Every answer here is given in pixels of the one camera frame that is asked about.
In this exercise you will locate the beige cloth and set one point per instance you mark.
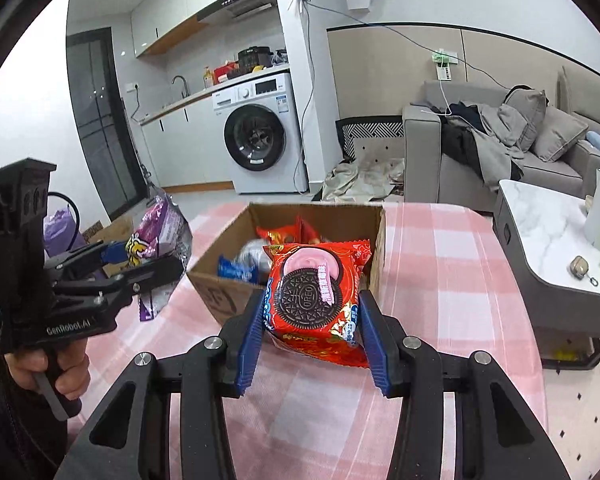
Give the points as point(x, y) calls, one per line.
point(360, 180)

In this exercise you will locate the grey sofa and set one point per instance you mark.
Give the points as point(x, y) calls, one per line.
point(420, 160)

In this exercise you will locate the black and white patterned basket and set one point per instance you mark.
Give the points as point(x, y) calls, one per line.
point(370, 127)

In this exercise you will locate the steel range hood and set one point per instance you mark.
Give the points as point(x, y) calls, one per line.
point(240, 7)

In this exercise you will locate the grey jacket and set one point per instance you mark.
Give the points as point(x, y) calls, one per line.
point(495, 150)

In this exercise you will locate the wall socket with green plug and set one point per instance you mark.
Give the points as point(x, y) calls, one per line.
point(442, 62)

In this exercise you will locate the white noodle snack packet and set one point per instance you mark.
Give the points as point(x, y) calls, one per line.
point(255, 255)

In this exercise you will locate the silver and purple snack packet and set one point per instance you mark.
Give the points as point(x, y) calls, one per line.
point(165, 225)

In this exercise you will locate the dark glass door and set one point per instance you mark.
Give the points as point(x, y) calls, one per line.
point(100, 125)

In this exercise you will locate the blue cookie packet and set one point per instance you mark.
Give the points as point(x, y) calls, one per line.
point(236, 269)

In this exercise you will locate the red container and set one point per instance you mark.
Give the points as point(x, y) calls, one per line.
point(226, 72)

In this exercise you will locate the brown cardboard box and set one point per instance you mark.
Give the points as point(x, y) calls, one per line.
point(215, 292)

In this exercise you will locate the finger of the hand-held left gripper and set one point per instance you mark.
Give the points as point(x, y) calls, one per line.
point(150, 270)
point(115, 252)

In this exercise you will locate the purple plastic bag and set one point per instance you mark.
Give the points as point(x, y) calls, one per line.
point(57, 232)

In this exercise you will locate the small beige case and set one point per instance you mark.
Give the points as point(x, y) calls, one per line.
point(576, 266)

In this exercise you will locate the dark clothes pile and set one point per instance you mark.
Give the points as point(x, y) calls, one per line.
point(455, 140)

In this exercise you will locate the white washing machine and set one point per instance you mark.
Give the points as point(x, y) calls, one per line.
point(275, 105)

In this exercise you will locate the yellow bottle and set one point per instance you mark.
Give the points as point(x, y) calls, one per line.
point(208, 77)

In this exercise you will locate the steel faucet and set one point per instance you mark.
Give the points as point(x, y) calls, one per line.
point(180, 80)

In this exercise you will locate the marble top coffee table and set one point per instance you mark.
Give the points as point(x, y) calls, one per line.
point(535, 220)

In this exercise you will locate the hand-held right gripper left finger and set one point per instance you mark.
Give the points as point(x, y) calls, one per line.
point(250, 345)

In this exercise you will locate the person's left hand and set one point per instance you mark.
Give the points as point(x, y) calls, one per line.
point(22, 370)

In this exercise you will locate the red cookie packet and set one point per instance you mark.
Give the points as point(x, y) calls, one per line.
point(310, 300)

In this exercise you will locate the white kitchen counter cabinets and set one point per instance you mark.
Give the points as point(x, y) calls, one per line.
point(190, 145)

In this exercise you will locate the white wall cabinets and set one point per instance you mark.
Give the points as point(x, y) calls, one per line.
point(180, 5)

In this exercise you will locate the small open cardboard box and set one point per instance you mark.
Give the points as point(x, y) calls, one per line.
point(115, 230)

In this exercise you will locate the pink checked tablecloth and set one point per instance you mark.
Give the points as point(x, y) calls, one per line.
point(430, 270)

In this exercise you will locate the grey cushion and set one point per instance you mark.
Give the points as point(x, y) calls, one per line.
point(560, 135)
point(525, 115)

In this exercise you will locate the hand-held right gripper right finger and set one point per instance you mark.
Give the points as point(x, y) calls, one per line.
point(375, 345)

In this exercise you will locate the red candy packet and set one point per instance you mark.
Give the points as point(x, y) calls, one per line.
point(285, 232)

